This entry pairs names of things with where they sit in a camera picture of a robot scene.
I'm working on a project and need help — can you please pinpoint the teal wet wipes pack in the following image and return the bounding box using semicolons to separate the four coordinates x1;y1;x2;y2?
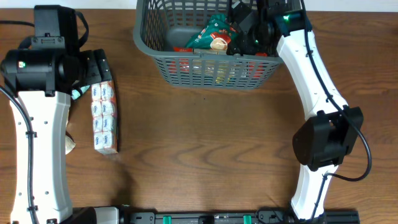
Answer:
71;85;91;100

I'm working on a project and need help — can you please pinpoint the Kleenex tissue multipack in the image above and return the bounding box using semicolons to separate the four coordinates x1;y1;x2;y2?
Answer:
91;80;119;155

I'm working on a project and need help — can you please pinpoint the green Nescafe coffee bag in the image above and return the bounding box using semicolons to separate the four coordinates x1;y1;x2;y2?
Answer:
182;13;242;86

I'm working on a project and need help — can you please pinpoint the grey plastic basket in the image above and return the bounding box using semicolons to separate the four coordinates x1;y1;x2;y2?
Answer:
132;0;305;91

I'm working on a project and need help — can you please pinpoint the red spaghetti pasta packet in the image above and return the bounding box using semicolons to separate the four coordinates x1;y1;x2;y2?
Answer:
169;46;270;83

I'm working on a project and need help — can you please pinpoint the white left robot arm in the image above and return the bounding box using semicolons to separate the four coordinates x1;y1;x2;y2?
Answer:
1;5;122;223

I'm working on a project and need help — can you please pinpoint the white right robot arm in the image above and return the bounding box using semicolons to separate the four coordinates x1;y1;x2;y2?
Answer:
228;1;364;223

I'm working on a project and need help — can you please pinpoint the beige paper bag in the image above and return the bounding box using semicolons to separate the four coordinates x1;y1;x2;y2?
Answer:
64;105;76;156

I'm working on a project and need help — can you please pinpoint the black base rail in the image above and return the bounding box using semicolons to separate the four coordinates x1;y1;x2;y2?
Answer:
119;208;361;224

